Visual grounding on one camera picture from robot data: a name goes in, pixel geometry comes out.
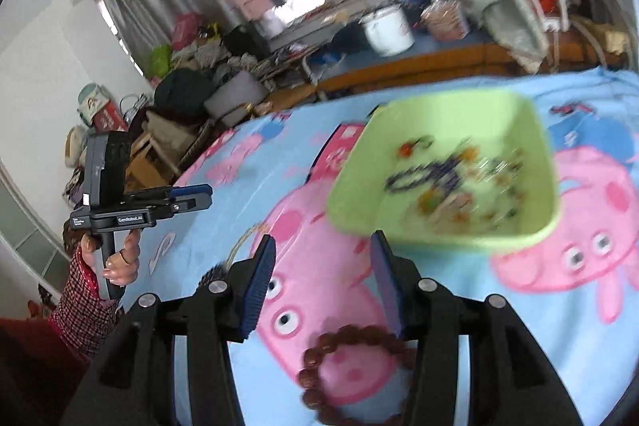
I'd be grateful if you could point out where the light green plastic tray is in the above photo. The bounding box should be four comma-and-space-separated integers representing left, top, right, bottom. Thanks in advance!
327, 87, 560, 253

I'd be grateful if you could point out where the left hand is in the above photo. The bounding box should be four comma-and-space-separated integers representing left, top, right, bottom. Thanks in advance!
80, 229, 141, 287

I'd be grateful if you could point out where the woven basket in bag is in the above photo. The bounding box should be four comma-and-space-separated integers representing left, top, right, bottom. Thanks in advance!
420, 0, 469, 42

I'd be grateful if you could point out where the wooden desk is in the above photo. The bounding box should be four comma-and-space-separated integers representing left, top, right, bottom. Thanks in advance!
264, 26, 631, 113

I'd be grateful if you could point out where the Peppa Pig blue bedsheet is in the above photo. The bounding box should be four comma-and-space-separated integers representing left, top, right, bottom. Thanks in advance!
123, 68, 638, 425

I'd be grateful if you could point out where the clear crystal bead bracelet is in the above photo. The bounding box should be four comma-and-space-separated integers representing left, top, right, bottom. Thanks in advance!
223, 222, 271, 273

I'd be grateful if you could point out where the brown wooden bead bracelet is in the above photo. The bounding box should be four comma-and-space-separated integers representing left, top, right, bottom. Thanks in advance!
297, 324, 418, 426

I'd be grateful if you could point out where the white enamel mug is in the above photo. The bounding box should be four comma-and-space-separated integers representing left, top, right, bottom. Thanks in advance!
359, 4, 415, 57

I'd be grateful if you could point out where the red checked sleeve forearm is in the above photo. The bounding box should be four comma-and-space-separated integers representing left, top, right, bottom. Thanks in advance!
48, 246, 119, 360

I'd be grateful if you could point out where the dark green bag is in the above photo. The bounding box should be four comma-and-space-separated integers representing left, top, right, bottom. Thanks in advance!
154, 68, 214, 125

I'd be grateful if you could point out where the black cap on desk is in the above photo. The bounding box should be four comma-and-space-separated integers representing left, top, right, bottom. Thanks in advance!
329, 20, 371, 55

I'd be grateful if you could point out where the grey storage box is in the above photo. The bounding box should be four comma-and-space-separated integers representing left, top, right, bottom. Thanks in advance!
204, 70, 269, 127

